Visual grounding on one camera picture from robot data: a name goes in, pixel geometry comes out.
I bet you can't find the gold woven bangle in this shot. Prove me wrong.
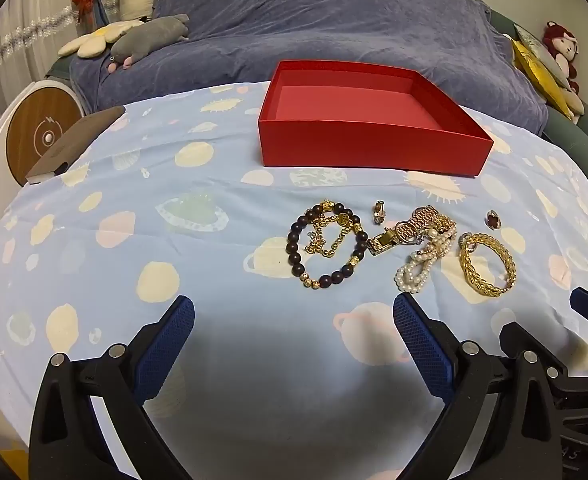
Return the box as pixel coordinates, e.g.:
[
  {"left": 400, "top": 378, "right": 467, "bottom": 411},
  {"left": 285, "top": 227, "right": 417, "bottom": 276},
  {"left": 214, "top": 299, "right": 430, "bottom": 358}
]
[{"left": 458, "top": 232, "right": 518, "bottom": 297}]

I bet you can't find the blue plush blanket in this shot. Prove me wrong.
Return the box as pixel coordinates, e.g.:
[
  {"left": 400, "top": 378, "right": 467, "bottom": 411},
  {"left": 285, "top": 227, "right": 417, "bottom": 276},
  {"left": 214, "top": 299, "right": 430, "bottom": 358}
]
[{"left": 69, "top": 0, "right": 550, "bottom": 136}]

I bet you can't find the yellow cushion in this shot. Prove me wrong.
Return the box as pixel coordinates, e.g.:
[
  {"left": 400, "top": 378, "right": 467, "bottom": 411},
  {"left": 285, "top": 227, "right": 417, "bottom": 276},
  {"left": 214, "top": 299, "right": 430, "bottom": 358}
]
[{"left": 511, "top": 37, "right": 575, "bottom": 121}]

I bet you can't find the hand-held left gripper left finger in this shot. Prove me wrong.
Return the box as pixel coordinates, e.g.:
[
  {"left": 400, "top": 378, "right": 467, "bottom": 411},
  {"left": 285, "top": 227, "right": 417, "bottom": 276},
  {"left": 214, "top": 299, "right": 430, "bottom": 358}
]
[{"left": 28, "top": 295, "right": 196, "bottom": 480}]

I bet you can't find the gold mesh jewelry piece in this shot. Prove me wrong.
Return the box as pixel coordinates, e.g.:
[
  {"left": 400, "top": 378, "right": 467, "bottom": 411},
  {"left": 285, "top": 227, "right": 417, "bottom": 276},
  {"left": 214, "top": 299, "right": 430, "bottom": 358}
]
[{"left": 396, "top": 205, "right": 449, "bottom": 246}]

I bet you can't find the silver grey cushion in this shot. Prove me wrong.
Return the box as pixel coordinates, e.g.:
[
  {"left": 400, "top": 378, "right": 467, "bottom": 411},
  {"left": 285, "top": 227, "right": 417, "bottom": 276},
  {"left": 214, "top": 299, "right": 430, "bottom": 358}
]
[{"left": 516, "top": 24, "right": 572, "bottom": 91}]

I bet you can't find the pearl bracelet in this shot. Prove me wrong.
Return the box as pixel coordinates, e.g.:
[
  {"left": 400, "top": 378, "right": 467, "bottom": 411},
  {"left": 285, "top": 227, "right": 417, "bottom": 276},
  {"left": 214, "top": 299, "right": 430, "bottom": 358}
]
[{"left": 394, "top": 225, "right": 459, "bottom": 294}]

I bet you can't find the red monkey plush toy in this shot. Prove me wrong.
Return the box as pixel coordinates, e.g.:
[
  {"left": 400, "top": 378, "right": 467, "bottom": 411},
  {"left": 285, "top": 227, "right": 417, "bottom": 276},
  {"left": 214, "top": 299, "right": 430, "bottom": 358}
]
[{"left": 541, "top": 21, "right": 586, "bottom": 121}]

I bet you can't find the green sofa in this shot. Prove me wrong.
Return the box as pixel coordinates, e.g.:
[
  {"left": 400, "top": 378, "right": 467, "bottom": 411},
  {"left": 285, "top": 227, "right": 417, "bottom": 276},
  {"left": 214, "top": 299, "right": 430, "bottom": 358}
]
[{"left": 489, "top": 7, "right": 588, "bottom": 171}]

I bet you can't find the light blue printed tablecloth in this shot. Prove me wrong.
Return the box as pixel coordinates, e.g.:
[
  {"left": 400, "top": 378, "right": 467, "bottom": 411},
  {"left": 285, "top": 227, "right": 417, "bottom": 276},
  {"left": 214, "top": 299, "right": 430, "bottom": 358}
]
[{"left": 0, "top": 80, "right": 588, "bottom": 480}]

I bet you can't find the white round wooden-top table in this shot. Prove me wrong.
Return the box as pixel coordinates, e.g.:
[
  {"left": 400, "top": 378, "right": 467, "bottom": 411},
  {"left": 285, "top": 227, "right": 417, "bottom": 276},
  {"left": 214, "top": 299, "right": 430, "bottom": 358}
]
[{"left": 0, "top": 77, "right": 82, "bottom": 186}]

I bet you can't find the flower shaped cushion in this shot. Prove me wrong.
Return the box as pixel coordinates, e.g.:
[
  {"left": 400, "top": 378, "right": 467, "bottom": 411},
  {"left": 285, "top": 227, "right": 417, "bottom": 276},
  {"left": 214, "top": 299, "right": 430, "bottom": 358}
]
[{"left": 56, "top": 20, "right": 147, "bottom": 59}]

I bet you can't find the gold chain bracelet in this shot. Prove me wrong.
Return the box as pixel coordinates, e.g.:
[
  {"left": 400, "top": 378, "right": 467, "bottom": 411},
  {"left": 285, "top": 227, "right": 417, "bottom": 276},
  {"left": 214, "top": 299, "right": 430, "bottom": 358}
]
[{"left": 306, "top": 212, "right": 356, "bottom": 261}]

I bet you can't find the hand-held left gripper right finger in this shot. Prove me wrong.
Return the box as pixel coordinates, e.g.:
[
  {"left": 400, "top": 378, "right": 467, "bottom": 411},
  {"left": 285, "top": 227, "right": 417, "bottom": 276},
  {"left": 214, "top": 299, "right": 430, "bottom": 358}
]
[{"left": 392, "top": 292, "right": 561, "bottom": 480}]

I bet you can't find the white sheer curtain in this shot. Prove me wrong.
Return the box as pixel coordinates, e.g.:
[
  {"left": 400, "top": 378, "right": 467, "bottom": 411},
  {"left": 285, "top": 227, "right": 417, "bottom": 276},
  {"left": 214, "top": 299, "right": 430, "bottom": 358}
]
[{"left": 0, "top": 0, "right": 110, "bottom": 91}]

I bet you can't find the grey plush toy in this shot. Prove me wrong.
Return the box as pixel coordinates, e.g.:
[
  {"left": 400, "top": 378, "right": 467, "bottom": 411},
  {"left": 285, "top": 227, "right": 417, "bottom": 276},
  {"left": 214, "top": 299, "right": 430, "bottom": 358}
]
[{"left": 106, "top": 14, "right": 192, "bottom": 71}]

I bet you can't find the red cardboard box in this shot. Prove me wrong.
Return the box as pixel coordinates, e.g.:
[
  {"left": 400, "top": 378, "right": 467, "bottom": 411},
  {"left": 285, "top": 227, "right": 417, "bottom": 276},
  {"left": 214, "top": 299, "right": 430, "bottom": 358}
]
[{"left": 257, "top": 59, "right": 495, "bottom": 177}]

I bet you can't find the dark bead bracelet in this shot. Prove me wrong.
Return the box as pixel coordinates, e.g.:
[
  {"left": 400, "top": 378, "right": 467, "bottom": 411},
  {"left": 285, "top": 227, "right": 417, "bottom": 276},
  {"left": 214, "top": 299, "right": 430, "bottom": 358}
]
[{"left": 286, "top": 200, "right": 371, "bottom": 291}]

